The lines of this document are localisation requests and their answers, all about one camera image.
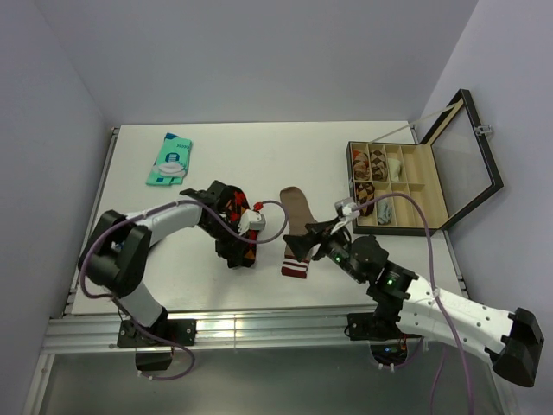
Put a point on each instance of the rolled brown beige argyle sock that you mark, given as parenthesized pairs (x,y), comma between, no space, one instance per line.
(378,165)

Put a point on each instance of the rolled dark brown argyle sock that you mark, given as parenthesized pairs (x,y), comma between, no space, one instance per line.
(365,192)

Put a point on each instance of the black red yellow argyle sock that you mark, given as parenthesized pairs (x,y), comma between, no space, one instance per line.
(233,205)

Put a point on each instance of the black blue grey sock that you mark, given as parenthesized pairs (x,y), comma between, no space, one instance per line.
(117,246)

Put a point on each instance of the rolled light blue sock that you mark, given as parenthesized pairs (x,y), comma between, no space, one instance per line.
(384,212)

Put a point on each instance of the rolled orange beige argyle sock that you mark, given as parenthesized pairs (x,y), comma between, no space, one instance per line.
(361,165)

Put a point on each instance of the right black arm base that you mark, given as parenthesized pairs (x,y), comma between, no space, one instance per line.
(390,348)

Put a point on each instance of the aluminium table edge rail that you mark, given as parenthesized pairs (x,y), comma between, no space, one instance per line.
(300,327)

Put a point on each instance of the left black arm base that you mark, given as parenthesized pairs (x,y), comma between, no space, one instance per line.
(156,347)

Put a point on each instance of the rolled white sock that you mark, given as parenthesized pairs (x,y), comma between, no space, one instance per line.
(394,169)

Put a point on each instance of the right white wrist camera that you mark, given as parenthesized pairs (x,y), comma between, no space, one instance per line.
(347,210)

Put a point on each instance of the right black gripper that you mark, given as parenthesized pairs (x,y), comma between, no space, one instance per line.
(322,232)

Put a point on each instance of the brown sock with striped cuff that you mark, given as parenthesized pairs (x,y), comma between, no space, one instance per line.
(299,213)

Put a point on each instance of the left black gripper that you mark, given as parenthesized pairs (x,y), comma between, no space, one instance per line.
(232,249)

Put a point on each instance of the mint green sock pair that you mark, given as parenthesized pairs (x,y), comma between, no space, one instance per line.
(172,162)

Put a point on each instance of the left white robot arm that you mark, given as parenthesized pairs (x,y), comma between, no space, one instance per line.
(116,254)

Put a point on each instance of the black compartment box with lid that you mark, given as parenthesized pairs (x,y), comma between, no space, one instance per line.
(445,176)

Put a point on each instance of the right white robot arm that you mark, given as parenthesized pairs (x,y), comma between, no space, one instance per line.
(510,341)

